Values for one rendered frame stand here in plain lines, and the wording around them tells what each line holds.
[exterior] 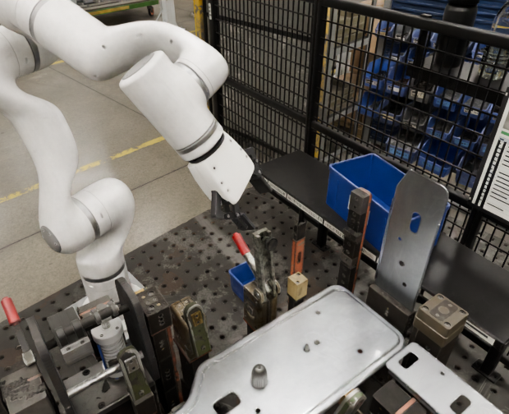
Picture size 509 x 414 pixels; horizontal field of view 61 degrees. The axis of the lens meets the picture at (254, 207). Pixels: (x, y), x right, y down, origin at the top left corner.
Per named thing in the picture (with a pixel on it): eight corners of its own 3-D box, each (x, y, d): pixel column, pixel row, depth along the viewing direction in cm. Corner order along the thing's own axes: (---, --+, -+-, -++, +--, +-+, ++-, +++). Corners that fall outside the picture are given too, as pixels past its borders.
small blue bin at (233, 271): (245, 307, 141) (244, 287, 136) (227, 289, 147) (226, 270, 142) (271, 292, 146) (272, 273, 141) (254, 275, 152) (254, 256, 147)
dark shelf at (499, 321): (500, 353, 92) (505, 344, 90) (250, 174, 151) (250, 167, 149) (550, 306, 102) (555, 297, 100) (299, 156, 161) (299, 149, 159)
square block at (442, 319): (412, 422, 110) (449, 330, 89) (387, 398, 115) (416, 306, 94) (431, 404, 114) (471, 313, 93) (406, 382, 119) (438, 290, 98)
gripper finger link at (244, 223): (222, 204, 76) (243, 227, 79) (214, 218, 74) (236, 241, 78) (235, 201, 74) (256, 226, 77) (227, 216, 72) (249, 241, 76)
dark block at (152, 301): (171, 427, 109) (146, 316, 84) (158, 406, 113) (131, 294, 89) (188, 416, 111) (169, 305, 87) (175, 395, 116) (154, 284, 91)
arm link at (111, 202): (69, 269, 116) (43, 200, 101) (121, 231, 128) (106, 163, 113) (99, 290, 111) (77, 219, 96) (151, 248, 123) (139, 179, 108)
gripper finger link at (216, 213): (217, 171, 75) (236, 191, 78) (199, 206, 71) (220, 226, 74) (222, 170, 74) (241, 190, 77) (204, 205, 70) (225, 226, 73)
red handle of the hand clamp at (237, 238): (263, 296, 96) (228, 235, 99) (259, 298, 98) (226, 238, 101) (277, 287, 98) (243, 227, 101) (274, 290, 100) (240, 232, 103)
